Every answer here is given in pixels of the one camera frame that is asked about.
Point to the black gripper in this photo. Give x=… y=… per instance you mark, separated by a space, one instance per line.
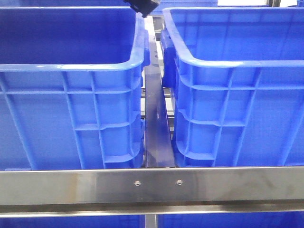
x=145 y=7

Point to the rear right blue crate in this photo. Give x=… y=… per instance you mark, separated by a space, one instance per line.
x=183 y=3

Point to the left blue plastic crate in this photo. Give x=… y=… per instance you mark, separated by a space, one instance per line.
x=70 y=88

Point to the blue plastic crate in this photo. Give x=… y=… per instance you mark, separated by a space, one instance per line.
x=237 y=76
x=70 y=88

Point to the right blue plastic crate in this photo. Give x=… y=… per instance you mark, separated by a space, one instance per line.
x=237 y=76

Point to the rear left blue crate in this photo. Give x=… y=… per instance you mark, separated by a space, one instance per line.
x=57 y=3

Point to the steel rack centre divider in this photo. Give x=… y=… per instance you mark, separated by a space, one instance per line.
x=159 y=152

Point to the lower shelf blue crate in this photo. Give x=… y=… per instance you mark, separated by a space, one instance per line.
x=225 y=220

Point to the steel rack front rail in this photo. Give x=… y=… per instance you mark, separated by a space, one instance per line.
x=151 y=191

